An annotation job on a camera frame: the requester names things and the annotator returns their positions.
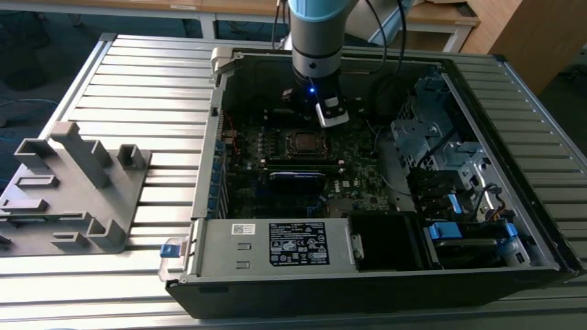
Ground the wooden desk white frame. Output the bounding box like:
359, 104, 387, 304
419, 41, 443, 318
215, 0, 483, 53
0, 0, 216, 39

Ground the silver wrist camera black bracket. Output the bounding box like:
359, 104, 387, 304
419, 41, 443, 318
315, 97, 351, 129

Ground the chipset heatsink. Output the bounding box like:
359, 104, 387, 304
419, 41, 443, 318
328, 198, 355, 213

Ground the black graphics card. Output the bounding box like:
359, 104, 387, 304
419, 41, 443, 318
267, 170, 328, 196

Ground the grey parts rack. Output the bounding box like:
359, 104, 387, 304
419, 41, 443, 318
0, 120, 153, 257

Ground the wooden cabinet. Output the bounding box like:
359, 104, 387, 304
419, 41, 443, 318
460, 0, 587, 96

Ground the silver drive cage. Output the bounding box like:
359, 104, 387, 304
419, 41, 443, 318
388, 76, 519, 221

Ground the grey case latch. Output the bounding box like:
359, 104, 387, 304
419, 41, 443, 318
209, 46, 236, 84

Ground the metal socket cover frame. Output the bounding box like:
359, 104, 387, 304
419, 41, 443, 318
287, 131, 335, 158

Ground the silver power supply unit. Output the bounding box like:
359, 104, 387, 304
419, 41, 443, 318
195, 218, 357, 276

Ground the black hard disk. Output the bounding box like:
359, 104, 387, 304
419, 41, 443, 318
432, 239, 500, 270

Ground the blue release tab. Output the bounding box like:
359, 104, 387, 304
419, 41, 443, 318
158, 242, 184, 259

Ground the black PC case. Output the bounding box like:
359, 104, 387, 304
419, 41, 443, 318
157, 46, 587, 320

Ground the RAM slot with white latches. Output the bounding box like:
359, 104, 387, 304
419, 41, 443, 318
264, 159, 345, 165
264, 166, 345, 172

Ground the CPU socket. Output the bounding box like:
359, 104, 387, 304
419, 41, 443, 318
283, 130, 340, 161

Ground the black drive wire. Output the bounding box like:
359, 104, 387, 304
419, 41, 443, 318
419, 127, 459, 173

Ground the coloured wire bundle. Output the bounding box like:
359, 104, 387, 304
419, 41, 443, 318
471, 184, 515, 224

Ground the blue disk carrier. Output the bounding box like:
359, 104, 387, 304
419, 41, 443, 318
424, 221, 520, 250
444, 192, 461, 215

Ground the green motherboard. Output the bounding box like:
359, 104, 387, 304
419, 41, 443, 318
219, 106, 416, 221

